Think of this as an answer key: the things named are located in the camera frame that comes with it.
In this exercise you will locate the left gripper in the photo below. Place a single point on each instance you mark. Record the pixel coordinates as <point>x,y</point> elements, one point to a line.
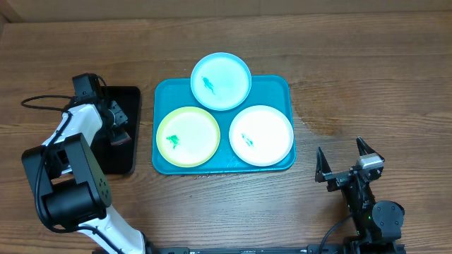
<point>118,115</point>

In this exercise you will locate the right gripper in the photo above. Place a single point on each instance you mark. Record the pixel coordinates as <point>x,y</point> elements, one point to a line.
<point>335,178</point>

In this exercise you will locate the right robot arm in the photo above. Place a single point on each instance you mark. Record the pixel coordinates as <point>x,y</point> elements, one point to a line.
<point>378,224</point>

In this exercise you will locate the orange sponge with dark scourer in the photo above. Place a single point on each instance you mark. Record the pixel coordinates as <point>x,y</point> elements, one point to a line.
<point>119,139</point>

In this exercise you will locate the white plate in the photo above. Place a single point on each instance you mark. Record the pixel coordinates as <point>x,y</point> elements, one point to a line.
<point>261,135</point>

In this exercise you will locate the black plastic tray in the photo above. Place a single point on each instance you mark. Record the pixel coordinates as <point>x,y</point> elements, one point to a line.
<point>118,159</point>

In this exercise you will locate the light blue plate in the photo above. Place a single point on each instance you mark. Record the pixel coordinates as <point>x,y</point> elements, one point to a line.
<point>220,81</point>

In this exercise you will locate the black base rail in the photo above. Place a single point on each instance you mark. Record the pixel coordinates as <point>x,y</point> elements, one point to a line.
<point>310,249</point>

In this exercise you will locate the teal plastic tray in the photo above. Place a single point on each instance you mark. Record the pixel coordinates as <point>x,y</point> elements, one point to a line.
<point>173,93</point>

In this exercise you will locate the yellow-green plate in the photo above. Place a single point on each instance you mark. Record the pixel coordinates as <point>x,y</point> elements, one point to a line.
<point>188,137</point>

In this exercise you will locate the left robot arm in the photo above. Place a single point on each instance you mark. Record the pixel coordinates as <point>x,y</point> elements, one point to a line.
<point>67,172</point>

